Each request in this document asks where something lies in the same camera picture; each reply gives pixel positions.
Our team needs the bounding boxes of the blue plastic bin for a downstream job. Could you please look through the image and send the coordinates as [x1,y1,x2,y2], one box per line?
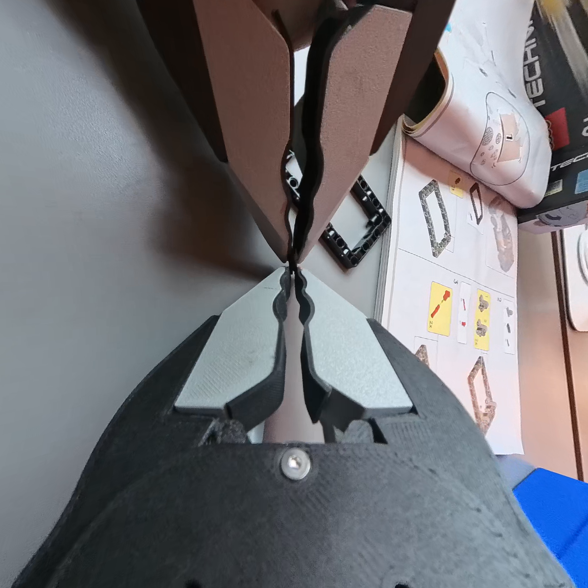
[511,468,588,588]

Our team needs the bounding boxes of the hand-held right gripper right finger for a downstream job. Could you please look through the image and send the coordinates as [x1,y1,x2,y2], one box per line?
[298,269,420,426]

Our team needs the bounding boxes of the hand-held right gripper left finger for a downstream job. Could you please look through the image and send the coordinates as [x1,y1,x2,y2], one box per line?
[174,266,291,432]

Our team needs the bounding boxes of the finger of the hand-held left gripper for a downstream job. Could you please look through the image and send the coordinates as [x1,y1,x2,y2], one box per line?
[293,6,413,267]
[192,0,295,266]

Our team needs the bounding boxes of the white rounded device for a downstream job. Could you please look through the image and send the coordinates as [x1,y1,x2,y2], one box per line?
[563,224,588,332]

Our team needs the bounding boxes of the black rectangular lego frame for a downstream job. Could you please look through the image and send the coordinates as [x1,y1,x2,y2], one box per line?
[284,149,392,270]

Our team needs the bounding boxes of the lego race car box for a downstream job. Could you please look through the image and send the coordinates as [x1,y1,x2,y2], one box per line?
[517,0,588,236]

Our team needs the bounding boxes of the lego instruction booklet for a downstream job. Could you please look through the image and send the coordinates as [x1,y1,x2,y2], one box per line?
[374,0,554,456]

